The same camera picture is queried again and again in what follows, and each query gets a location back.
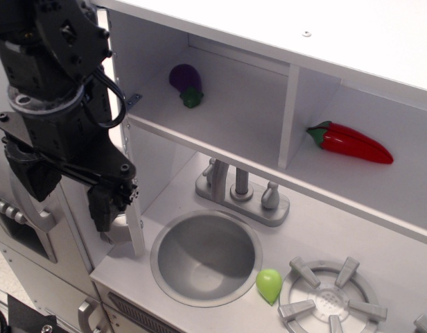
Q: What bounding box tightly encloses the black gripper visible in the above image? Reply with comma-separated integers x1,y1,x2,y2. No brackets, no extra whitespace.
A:
0,90,135,232

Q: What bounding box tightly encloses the white microwave door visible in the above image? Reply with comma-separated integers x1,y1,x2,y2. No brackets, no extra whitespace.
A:
97,8,146,257

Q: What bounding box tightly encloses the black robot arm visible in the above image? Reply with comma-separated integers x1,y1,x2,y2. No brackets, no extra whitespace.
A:
0,1,136,232

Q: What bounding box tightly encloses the grey ice dispenser panel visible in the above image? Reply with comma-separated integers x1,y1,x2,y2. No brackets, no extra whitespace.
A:
0,197,58,264

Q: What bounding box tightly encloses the metal door hinge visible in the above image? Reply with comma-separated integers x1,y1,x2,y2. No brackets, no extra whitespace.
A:
125,93,143,111

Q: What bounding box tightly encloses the round metal sink bowl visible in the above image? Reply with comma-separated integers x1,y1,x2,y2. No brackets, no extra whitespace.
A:
150,210,263,307

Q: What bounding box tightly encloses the grey toy faucet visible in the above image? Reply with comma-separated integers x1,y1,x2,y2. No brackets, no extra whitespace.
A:
195,158,290,228

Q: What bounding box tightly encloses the purple toy eggplant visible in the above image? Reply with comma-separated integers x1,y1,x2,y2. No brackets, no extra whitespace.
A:
168,64,204,108

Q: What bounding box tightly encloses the white toy kitchen unit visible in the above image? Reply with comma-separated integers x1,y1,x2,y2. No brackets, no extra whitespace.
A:
0,1,427,332

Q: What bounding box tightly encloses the green toy pear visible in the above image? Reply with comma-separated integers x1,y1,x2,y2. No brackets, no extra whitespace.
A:
255,268,282,305

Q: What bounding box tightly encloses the red toy chili pepper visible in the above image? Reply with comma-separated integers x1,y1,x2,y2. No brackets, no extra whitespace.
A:
306,121,394,164

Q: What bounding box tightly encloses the grey toy stove burner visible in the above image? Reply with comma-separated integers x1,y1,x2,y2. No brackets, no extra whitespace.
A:
278,257,387,332

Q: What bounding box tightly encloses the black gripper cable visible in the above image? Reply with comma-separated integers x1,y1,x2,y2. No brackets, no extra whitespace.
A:
82,71,127,128

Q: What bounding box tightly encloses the silver oven door handle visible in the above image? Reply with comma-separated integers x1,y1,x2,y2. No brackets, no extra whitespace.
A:
78,299,102,333

